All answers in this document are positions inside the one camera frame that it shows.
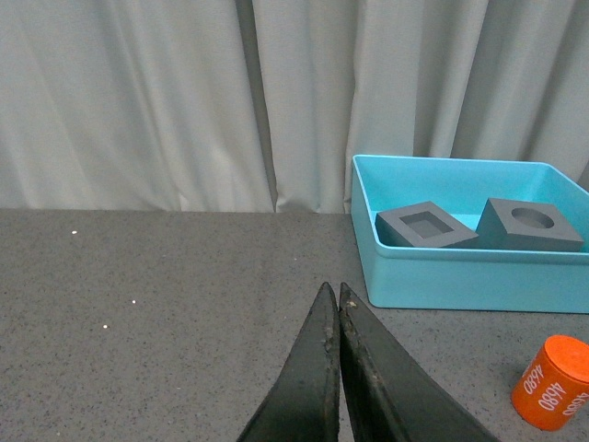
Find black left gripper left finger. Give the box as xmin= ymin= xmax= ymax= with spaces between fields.
xmin=238 ymin=283 xmax=341 ymax=442

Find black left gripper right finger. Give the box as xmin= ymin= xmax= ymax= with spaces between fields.
xmin=339 ymin=283 xmax=497 ymax=441

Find orange cylinder white numbers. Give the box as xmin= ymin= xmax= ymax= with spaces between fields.
xmin=511 ymin=335 xmax=588 ymax=431

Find gray cube square hole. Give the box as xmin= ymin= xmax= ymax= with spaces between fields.
xmin=375 ymin=202 xmax=479 ymax=249

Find gray cube round hole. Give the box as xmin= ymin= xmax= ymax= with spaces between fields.
xmin=476 ymin=198 xmax=584 ymax=252

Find blue plastic box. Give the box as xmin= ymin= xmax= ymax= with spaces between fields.
xmin=351 ymin=155 xmax=588 ymax=314

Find gray curtain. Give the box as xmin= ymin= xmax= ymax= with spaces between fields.
xmin=1 ymin=1 xmax=588 ymax=213

